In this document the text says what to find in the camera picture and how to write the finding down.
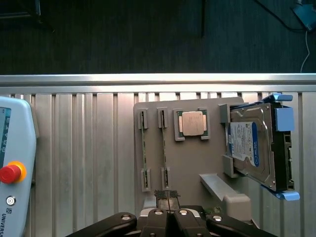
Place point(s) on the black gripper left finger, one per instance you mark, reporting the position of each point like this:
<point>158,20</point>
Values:
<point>154,224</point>

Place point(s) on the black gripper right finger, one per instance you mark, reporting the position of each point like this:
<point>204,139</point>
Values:
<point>184,224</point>

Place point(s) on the green RAM stick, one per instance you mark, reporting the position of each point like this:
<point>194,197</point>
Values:
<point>145,148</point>

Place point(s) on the green graphics card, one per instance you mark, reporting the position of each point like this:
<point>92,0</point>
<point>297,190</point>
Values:
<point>212,209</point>

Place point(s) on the grey parts rack plate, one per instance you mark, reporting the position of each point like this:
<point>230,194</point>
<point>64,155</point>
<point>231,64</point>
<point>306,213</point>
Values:
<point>190,158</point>

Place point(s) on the silver CPU chip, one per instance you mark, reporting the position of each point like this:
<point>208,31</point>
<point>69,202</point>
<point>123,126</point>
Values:
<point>193,123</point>

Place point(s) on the silver hard disk blue label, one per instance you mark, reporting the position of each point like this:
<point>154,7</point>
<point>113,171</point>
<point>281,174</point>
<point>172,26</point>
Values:
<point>249,145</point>

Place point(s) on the black disk caddy blue tabs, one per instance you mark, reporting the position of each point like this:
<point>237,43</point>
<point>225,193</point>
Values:
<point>284,148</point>

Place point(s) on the grey teach pendant red button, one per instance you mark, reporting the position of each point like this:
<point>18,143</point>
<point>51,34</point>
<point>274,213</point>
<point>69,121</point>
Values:
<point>14,153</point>

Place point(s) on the blue device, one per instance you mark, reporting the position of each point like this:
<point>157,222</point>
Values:
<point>304,12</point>

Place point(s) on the black stand legs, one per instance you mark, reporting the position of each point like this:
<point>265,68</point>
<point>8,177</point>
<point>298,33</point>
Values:
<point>27,12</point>

